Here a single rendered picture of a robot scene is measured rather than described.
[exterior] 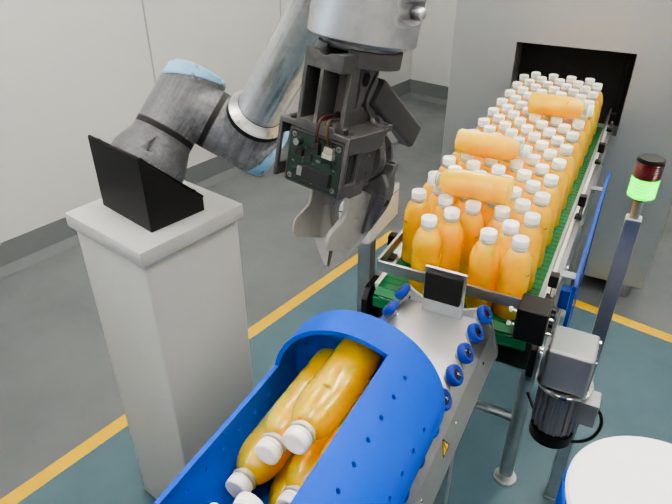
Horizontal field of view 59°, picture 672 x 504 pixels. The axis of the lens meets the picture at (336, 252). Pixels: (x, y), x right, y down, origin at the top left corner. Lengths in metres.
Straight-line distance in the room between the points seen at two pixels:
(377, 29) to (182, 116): 1.06
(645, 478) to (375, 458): 0.45
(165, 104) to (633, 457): 1.20
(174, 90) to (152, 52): 2.44
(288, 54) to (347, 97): 0.82
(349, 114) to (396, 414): 0.48
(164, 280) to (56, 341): 1.63
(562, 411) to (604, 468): 0.60
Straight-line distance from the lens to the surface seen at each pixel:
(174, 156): 1.48
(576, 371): 1.55
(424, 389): 0.91
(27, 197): 3.69
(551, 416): 1.67
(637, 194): 1.60
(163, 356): 1.61
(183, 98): 1.49
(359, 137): 0.48
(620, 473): 1.06
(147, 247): 1.43
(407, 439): 0.86
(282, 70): 1.32
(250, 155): 1.49
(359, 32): 0.47
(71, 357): 2.96
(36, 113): 3.61
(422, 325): 1.41
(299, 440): 0.83
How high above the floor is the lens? 1.80
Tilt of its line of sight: 32 degrees down
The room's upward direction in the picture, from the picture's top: straight up
